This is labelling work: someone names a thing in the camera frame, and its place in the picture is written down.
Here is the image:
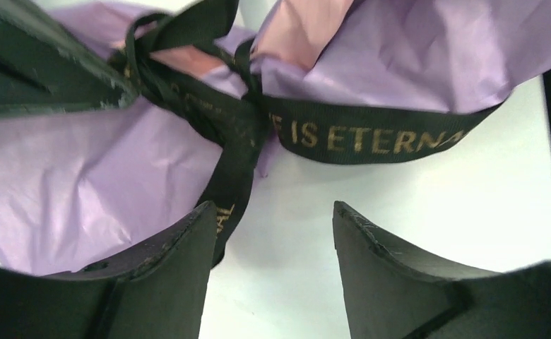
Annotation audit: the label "black strap loop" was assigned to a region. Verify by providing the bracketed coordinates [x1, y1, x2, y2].
[109, 0, 503, 268]

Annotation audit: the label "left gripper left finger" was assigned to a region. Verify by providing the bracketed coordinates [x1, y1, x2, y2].
[0, 203, 216, 338]

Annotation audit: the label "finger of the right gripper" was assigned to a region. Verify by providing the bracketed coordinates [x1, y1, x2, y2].
[0, 1, 138, 119]

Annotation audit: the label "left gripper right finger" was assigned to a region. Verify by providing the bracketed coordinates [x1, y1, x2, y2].
[332, 201, 551, 339]

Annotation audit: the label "pink purple wrapping paper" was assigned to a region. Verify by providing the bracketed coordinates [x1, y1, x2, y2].
[0, 1, 551, 275]

